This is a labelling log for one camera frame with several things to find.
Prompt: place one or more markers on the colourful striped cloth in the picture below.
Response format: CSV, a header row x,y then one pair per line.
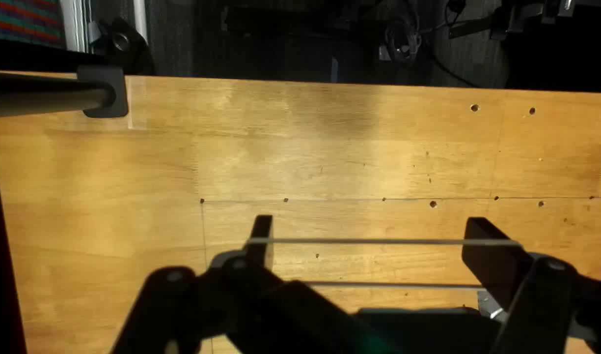
x,y
18,21

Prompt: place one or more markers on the black tripod camera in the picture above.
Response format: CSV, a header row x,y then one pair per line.
x,y
119,43

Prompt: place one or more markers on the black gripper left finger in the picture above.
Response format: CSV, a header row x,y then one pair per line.
x,y
248,308

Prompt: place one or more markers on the black metal stand pole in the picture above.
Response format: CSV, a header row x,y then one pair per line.
x,y
32,100

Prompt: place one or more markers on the white vertical bar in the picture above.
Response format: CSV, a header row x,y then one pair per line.
x,y
75,23
140,21

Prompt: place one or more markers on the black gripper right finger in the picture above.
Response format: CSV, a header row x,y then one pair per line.
x,y
549,302

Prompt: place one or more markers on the grey pole clamp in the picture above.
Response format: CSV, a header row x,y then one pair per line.
x,y
115,80

